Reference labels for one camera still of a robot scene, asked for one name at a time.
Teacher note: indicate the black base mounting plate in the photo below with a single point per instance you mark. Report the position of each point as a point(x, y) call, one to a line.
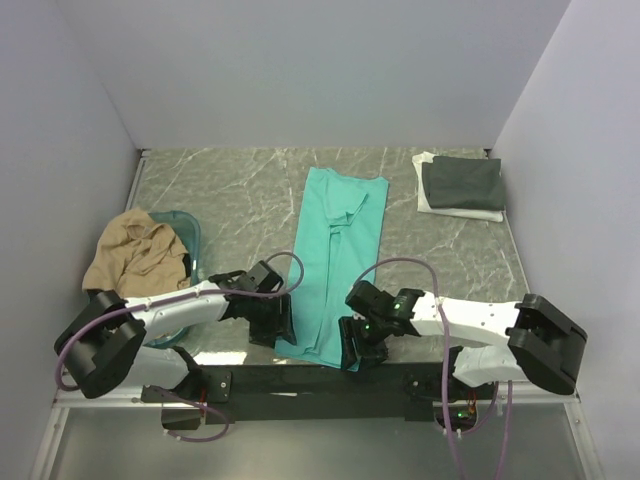
point(261, 408)

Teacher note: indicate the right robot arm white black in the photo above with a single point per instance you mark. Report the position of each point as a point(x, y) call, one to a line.
point(512, 341)

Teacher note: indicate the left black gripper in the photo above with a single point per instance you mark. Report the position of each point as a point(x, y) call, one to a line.
point(263, 335)

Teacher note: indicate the folded dark grey t shirt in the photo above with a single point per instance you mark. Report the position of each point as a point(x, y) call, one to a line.
point(464, 183)

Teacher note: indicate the teal plastic basket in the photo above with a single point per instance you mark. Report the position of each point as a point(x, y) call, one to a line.
point(187, 225)

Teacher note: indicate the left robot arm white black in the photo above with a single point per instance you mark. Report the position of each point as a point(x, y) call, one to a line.
point(108, 343)

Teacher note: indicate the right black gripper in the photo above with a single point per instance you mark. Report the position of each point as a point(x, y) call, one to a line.
point(350, 329)

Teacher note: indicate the tan t shirt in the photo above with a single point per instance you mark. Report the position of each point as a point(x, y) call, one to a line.
point(140, 250)

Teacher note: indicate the teal t shirt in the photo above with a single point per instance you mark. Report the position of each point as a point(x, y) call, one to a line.
point(337, 238)

